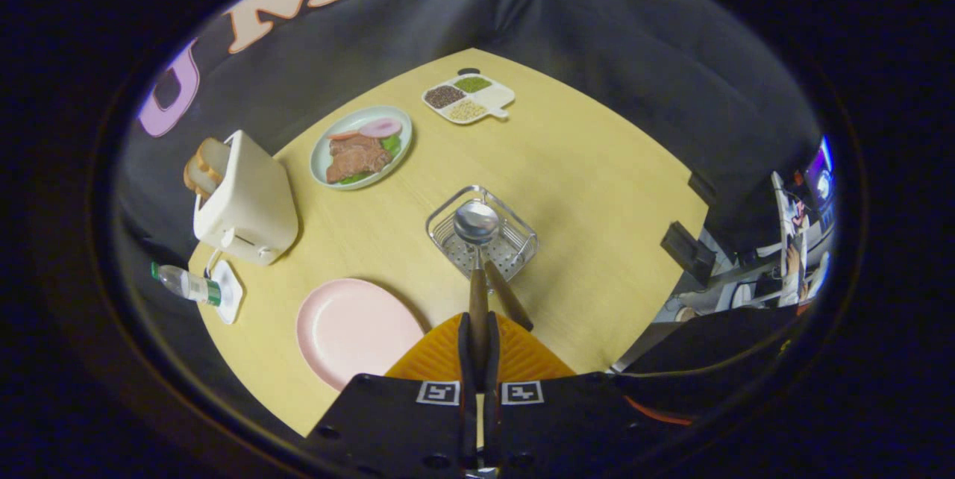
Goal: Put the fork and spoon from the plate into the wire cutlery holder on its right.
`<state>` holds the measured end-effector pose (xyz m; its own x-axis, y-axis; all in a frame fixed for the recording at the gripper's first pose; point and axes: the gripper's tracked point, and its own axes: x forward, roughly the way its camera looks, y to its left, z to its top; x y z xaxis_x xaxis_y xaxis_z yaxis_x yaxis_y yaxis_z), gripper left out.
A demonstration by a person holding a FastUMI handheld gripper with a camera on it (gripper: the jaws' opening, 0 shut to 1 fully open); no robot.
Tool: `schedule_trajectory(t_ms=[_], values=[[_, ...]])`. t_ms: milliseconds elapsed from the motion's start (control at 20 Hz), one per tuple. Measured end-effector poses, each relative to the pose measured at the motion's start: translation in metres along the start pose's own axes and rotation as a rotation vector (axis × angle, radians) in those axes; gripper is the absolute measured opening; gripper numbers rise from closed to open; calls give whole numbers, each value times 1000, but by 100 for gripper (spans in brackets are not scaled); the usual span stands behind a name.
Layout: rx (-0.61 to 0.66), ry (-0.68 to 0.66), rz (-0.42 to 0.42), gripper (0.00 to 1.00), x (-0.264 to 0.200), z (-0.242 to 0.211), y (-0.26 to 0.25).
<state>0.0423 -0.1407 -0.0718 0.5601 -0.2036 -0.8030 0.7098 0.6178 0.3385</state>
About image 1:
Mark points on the green lettuce leaf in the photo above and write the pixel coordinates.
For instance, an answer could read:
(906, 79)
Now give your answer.
(393, 145)

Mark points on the black backdrop cloth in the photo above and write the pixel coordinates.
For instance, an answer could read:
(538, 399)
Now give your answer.
(634, 54)

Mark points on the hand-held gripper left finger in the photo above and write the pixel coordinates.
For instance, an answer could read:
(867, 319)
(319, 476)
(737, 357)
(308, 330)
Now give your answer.
(388, 427)

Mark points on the green beans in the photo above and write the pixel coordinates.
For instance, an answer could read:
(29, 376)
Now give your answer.
(473, 84)

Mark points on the black table grommet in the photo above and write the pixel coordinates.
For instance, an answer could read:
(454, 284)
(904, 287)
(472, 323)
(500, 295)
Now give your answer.
(468, 71)

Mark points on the pink ham slice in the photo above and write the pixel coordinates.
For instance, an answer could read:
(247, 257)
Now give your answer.
(380, 127)

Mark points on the computer monitor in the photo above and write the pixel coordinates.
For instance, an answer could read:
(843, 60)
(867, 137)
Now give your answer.
(821, 169)

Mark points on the pale green plate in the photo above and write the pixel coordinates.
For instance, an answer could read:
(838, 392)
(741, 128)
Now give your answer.
(319, 158)

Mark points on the pale yellow beans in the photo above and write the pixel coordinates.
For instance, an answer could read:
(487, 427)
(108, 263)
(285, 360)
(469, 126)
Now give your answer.
(467, 110)

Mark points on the dark brown beans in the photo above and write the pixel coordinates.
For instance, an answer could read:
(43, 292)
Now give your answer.
(445, 96)

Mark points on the clear plastic water bottle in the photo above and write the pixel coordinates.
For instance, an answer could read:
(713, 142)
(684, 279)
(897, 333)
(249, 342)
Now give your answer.
(186, 283)

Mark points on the small black bracket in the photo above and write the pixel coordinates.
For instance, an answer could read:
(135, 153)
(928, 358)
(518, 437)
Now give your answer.
(701, 186)

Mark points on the white divided dish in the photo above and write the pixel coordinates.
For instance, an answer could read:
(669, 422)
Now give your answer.
(496, 96)

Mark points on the brown meat slices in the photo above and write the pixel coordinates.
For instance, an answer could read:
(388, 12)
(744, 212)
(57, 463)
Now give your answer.
(358, 158)

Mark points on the large black bracket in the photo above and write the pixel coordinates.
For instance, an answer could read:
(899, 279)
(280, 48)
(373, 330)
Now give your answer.
(686, 251)

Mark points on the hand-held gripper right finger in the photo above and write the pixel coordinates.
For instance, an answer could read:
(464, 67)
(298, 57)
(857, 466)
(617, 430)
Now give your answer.
(567, 427)

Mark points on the pink plate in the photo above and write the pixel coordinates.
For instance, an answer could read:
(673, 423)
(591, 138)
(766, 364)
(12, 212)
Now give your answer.
(351, 330)

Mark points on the white toaster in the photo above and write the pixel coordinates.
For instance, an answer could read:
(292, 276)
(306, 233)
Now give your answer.
(254, 203)

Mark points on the red tomato slice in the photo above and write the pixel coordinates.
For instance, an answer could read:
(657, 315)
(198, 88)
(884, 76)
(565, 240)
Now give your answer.
(343, 135)

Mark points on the white square coaster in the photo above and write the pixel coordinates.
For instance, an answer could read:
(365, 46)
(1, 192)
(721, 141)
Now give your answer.
(231, 300)

